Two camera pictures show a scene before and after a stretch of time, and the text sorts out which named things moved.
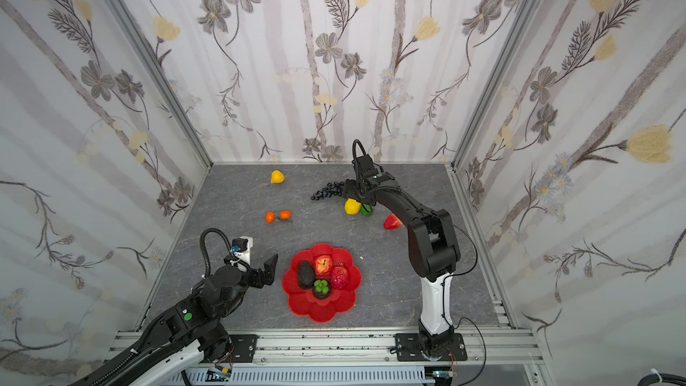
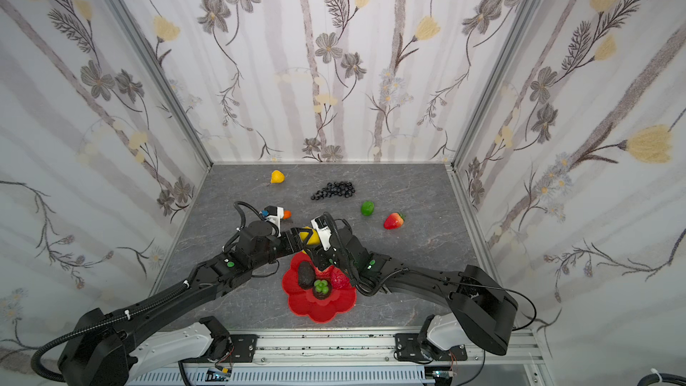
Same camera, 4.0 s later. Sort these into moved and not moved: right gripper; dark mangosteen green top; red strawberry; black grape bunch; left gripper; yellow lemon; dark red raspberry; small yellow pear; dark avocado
Moved: yellow lemon; left gripper; right gripper
Not moved: dark red raspberry; dark mangosteen green top; dark avocado; small yellow pear; red strawberry; black grape bunch
